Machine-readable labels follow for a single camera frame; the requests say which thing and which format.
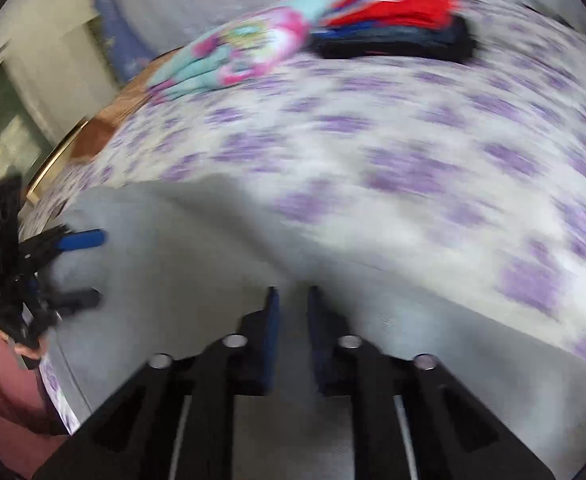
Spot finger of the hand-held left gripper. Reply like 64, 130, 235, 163
20, 227, 108, 261
25, 287, 104, 343

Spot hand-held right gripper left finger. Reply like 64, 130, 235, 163
33, 286, 281, 480

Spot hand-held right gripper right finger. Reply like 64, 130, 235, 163
307, 286, 556, 480

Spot grey pants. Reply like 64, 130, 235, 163
47, 172, 586, 480

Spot person's left hand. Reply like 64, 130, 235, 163
0, 316, 50, 361

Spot person's pink clothing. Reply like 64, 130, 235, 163
0, 342, 70, 480

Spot white door with glass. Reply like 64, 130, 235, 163
0, 42, 60, 188

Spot blue cloth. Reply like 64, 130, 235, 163
92, 0, 155, 83

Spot purple floral bed sheet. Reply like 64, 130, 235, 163
18, 0, 586, 436

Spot pink and teal printed garment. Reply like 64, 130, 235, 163
145, 0, 341, 105

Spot dark navy folded garment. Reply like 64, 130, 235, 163
307, 14, 478, 65

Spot red folded garment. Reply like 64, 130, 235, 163
320, 0, 461, 28

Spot wooden bed frame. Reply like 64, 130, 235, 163
25, 49, 186, 202

